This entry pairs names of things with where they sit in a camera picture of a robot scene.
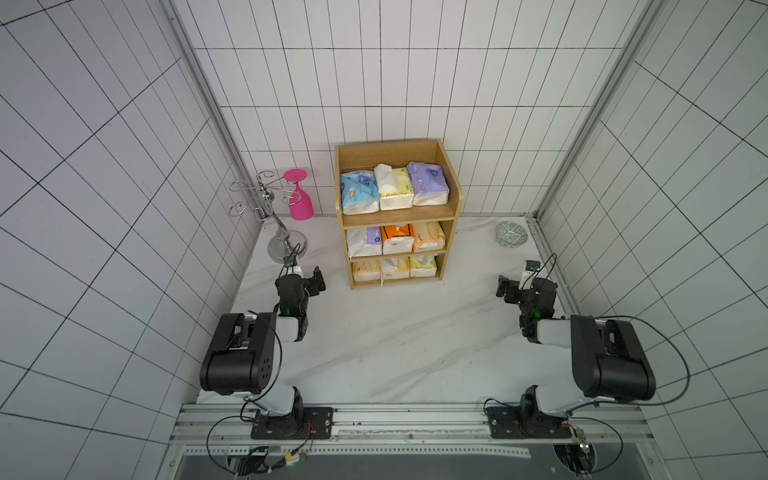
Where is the pale orange tissue pack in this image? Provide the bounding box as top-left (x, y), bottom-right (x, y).
top-left (410, 221), bottom-right (446, 253)

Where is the blue tissue pack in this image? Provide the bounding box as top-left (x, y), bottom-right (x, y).
top-left (340, 170), bottom-right (380, 215)

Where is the yellow floral tissue pack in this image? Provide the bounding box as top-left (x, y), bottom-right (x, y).
top-left (374, 164), bottom-right (414, 211)

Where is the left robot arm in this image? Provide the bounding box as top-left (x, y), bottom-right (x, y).
top-left (199, 267), bottom-right (334, 440)

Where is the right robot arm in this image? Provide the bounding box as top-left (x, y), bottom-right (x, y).
top-left (486, 276), bottom-right (656, 439)

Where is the bottom left beige tissue pack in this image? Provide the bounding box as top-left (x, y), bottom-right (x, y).
top-left (351, 259), bottom-right (382, 283)

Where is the beige tissue pack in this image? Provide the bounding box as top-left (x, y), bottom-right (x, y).
top-left (351, 259), bottom-right (382, 283)
top-left (379, 257), bottom-right (410, 281)

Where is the white purple tissue pack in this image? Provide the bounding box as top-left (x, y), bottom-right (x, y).
top-left (346, 227), bottom-right (383, 259)

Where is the bottom middle beige tissue pack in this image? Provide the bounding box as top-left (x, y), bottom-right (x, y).
top-left (379, 257), bottom-right (410, 281)

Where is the bottom right yellow tissue pack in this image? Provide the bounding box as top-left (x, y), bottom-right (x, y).
top-left (408, 255), bottom-right (438, 278)

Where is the wooden three-tier shelf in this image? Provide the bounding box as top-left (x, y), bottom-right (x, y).
top-left (334, 138), bottom-right (464, 281)

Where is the silver glass holder stand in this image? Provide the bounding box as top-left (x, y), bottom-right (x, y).
top-left (228, 170), bottom-right (308, 265)

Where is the green patterned small dish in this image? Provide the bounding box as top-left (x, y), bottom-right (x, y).
top-left (495, 221), bottom-right (529, 248)

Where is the pink wine glass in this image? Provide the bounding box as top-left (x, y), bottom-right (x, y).
top-left (283, 168), bottom-right (315, 221)

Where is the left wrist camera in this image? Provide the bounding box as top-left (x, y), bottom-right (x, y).
top-left (281, 253), bottom-right (304, 277)

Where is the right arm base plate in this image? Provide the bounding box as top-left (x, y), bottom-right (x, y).
top-left (484, 405), bottom-right (572, 440)

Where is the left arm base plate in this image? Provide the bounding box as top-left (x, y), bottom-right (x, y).
top-left (250, 407), bottom-right (335, 440)

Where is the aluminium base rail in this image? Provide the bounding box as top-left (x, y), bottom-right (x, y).
top-left (168, 402), bottom-right (654, 462)

